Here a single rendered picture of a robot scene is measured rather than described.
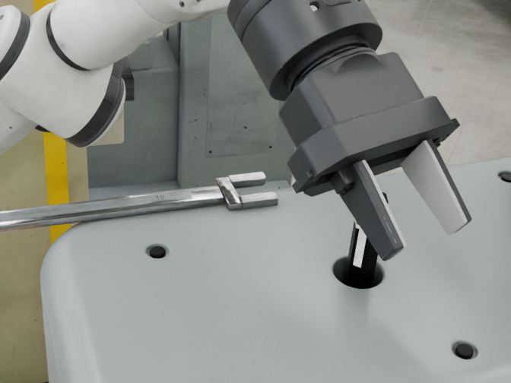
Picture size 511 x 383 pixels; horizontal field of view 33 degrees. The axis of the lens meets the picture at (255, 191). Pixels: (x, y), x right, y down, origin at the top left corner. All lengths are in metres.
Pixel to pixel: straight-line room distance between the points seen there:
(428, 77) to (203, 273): 4.75
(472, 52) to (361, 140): 5.24
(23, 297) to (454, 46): 3.71
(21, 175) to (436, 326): 2.06
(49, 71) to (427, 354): 0.40
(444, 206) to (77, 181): 2.09
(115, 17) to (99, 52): 0.05
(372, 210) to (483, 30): 5.60
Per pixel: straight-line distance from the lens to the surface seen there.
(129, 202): 0.68
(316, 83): 0.56
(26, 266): 2.77
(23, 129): 0.86
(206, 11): 0.71
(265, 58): 0.59
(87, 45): 0.75
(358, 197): 0.56
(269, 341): 0.58
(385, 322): 0.61
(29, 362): 3.04
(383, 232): 0.55
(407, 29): 5.95
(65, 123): 0.80
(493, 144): 4.77
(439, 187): 0.59
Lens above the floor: 2.29
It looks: 34 degrees down
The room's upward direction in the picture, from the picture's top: 5 degrees clockwise
